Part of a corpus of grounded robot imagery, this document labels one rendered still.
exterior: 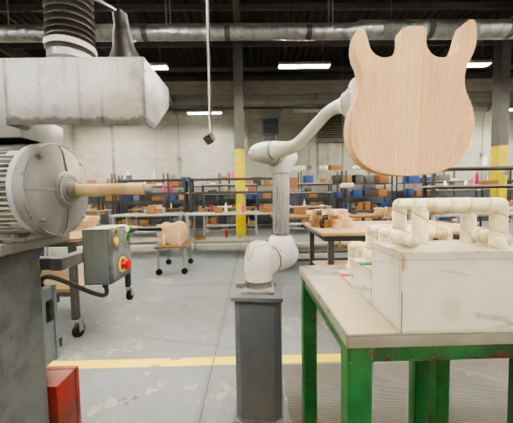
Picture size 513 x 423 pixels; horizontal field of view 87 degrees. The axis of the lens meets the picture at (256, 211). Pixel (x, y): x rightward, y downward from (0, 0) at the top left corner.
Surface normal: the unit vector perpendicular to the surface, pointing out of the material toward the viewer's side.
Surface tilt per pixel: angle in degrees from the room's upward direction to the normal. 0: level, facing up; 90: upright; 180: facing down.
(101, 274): 90
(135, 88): 90
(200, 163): 90
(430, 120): 93
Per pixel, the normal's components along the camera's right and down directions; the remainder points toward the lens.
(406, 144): 0.00, 0.10
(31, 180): 0.89, -0.06
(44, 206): 0.99, 0.06
